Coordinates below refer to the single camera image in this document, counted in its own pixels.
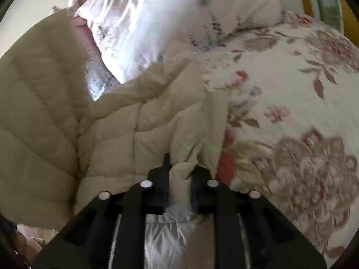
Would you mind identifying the pink pillow with tree print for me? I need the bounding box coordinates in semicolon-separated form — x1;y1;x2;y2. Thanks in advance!
74;0;284;85

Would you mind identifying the cream quilted down comforter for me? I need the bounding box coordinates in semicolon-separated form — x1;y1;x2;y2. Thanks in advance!
0;13;250;269

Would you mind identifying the floral bedspread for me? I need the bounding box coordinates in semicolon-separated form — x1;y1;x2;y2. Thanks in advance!
193;10;359;268

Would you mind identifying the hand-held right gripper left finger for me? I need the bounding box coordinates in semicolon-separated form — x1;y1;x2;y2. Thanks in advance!
32;154;171;269

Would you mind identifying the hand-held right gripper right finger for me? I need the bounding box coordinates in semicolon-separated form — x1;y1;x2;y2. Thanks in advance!
191;166;327;269

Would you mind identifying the wooden headboard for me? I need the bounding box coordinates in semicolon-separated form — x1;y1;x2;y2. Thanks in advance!
294;0;359;38

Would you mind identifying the pink pillow with purple flowers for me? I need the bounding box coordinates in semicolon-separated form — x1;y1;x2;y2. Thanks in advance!
73;17;122;102

